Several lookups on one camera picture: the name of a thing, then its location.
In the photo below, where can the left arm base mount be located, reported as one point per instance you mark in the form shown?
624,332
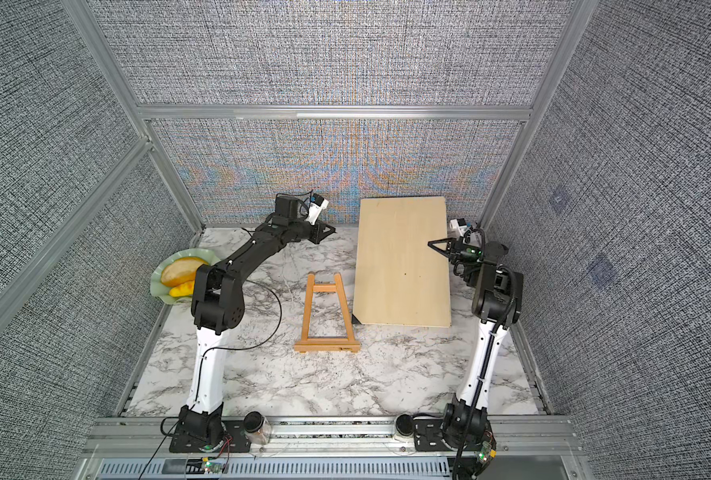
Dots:
208,433

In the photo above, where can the left small circuit board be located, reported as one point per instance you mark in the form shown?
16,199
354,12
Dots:
204,466

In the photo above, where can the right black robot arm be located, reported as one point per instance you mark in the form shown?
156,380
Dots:
497,302

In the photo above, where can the right small circuit board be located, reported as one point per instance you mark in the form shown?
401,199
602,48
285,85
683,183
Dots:
486,453

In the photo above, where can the green glass plate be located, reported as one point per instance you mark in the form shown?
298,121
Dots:
161,291

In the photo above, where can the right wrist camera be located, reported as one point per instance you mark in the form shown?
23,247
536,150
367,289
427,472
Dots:
461,228

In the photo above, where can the right black lens cap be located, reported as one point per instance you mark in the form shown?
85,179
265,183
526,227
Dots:
403,428

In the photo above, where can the brown bread roll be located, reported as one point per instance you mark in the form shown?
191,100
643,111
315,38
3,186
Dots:
181,271

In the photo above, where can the small wooden easel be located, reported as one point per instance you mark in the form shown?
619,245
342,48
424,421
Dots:
307,343

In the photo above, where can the yellow corn cob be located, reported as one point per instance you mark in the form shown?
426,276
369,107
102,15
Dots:
183,290

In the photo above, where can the black lens cap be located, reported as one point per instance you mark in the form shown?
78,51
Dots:
403,428
258,430

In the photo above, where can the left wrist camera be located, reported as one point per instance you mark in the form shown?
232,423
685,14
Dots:
312,206

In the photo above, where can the light plywood board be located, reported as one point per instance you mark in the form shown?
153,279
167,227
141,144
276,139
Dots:
399,280

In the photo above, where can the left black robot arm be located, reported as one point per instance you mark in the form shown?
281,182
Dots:
218,306

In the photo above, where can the small circuit board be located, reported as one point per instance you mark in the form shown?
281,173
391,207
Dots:
486,453
204,466

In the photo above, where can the left black lens cap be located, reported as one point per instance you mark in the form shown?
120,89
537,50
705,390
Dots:
258,430

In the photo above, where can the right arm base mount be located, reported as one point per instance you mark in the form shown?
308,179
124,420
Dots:
459,426

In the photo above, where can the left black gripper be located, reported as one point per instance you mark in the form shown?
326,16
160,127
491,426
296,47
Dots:
319,234

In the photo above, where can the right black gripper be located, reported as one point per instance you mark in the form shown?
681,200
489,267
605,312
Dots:
455,249

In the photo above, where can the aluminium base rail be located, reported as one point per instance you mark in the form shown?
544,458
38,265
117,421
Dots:
340,447

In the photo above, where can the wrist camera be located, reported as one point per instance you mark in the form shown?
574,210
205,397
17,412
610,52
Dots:
461,228
312,206

